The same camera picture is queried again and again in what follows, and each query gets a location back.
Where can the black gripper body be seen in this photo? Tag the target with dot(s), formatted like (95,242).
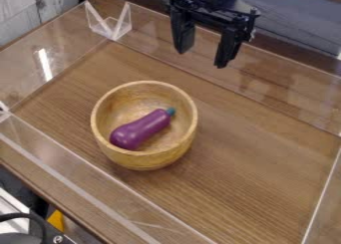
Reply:
(219,12)

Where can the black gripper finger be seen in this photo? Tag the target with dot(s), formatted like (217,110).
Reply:
(231,37)
(182,30)

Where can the brown wooden bowl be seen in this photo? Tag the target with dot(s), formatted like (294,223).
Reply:
(129,102)

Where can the purple toy eggplant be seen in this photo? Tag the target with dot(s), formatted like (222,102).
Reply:
(131,134)

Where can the yellow black machine base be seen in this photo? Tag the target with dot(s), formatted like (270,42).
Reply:
(59,223)

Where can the clear acrylic tray wall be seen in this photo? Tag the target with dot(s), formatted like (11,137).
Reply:
(95,199)

